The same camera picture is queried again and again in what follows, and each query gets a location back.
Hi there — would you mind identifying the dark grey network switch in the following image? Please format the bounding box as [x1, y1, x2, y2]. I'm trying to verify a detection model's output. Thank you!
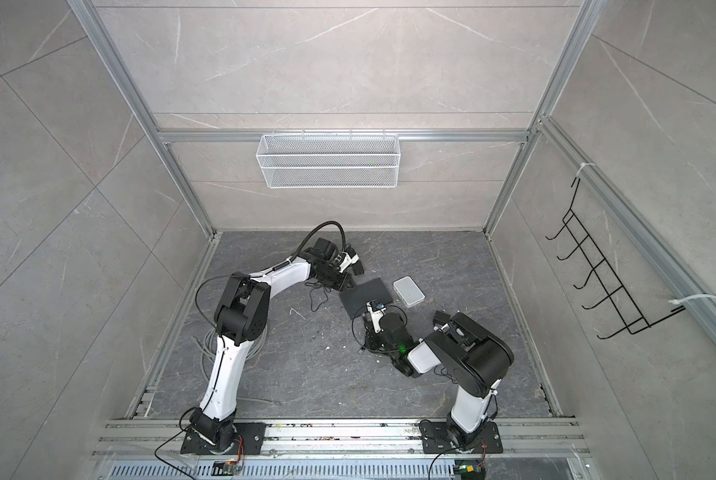
[339, 278, 394, 319]

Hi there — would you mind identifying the black ethernet cable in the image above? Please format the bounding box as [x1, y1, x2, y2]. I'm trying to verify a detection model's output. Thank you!
[350, 305, 407, 358]

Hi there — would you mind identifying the white rectangular box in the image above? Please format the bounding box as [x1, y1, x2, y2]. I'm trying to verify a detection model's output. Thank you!
[393, 276, 425, 307]

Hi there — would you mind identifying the black power adapter with cord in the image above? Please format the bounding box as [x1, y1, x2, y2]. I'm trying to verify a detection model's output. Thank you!
[305, 260, 365, 313]

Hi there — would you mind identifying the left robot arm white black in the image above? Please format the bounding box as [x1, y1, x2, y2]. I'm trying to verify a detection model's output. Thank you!
[188, 220, 364, 453]

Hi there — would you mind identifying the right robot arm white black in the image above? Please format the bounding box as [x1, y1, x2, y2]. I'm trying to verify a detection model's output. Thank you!
[357, 302, 514, 453]

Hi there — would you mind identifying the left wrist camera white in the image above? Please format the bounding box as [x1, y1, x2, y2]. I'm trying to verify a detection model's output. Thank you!
[334, 250, 360, 273]

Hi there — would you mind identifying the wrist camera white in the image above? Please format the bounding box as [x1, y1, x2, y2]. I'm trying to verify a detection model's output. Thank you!
[334, 250, 360, 273]
[364, 301, 386, 334]

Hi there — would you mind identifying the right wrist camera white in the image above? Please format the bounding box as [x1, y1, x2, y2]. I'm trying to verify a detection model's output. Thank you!
[364, 301, 386, 334]

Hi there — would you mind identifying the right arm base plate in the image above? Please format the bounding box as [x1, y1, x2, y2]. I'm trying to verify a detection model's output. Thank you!
[418, 419, 503, 454]

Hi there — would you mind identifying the white wire mesh basket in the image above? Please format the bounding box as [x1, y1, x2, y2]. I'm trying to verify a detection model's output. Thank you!
[256, 133, 402, 189]

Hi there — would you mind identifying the grey cable bundle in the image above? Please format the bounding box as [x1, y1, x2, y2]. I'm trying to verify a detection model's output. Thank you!
[192, 326, 281, 405]

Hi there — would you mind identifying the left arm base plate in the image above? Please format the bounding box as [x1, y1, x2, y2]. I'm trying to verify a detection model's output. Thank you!
[180, 422, 267, 455]

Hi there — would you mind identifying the black wire hook rack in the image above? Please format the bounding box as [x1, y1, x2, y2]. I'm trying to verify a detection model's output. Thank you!
[545, 178, 686, 340]

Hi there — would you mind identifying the aluminium frame rail front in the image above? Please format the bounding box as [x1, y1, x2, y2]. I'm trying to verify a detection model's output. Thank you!
[91, 418, 591, 460]

